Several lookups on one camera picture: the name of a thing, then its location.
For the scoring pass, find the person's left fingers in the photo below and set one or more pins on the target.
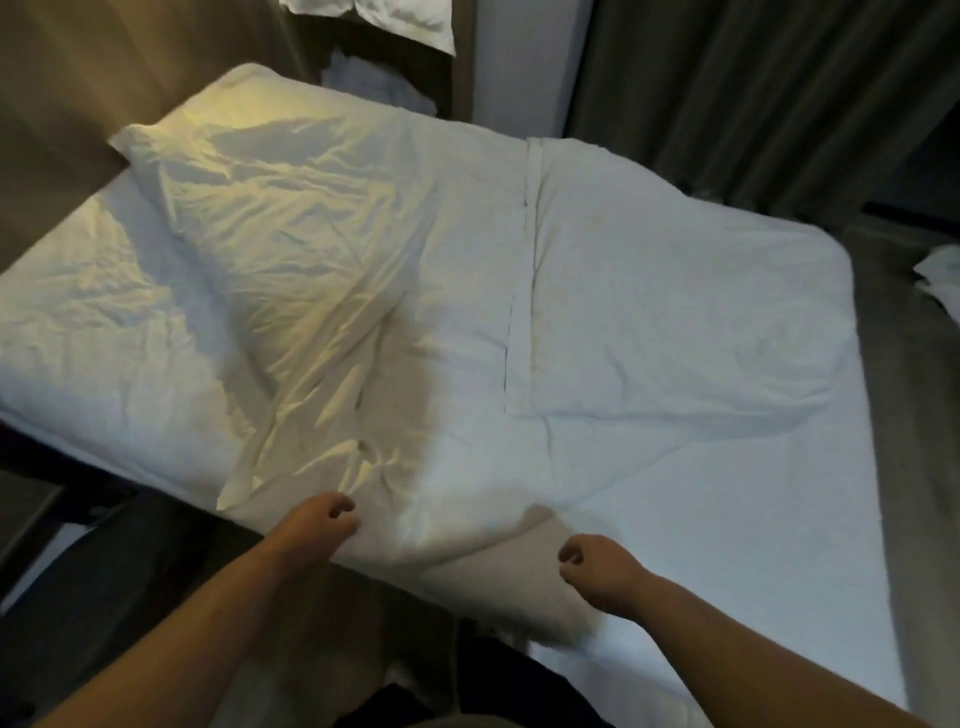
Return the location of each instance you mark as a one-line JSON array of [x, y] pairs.
[[341, 514]]

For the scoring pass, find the mattress with white sheet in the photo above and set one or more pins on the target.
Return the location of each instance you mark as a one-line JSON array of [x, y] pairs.
[[787, 540]]

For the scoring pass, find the person's left forearm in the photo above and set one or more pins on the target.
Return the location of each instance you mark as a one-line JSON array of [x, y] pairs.
[[187, 637]]

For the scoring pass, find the person's right forearm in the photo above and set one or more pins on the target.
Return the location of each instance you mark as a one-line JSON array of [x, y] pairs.
[[750, 652]]

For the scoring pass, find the white folded pillow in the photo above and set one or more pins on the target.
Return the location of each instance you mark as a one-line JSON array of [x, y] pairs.
[[397, 19]]

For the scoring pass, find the white duvet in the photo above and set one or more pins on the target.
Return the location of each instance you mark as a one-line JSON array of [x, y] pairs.
[[660, 315]]

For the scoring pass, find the crumpled white towel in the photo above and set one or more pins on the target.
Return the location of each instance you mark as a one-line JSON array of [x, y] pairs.
[[375, 86]]

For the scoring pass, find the dark grey curtain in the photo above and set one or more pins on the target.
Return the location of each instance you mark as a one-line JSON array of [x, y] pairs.
[[750, 90]]

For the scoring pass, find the person's left hand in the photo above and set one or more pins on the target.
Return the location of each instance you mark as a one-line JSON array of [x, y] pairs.
[[311, 529]]

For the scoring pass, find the person's right hand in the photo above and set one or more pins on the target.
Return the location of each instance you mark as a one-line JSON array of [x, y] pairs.
[[607, 574]]

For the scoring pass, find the crumpled white pillow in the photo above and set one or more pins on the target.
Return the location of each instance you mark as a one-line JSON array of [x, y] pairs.
[[285, 247]]

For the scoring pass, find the wooden headboard panel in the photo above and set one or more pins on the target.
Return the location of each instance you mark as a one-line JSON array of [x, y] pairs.
[[75, 90]]

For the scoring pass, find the dark bedside table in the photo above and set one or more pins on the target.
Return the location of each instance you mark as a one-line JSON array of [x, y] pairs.
[[37, 495]]

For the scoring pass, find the person's dark trousers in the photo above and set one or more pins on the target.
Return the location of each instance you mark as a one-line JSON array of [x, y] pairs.
[[510, 690]]

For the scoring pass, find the white cloth on floor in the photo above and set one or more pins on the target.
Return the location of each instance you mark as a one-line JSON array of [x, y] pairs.
[[941, 281]]

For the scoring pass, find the person's right fingers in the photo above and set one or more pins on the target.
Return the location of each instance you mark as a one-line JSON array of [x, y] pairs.
[[574, 562]]

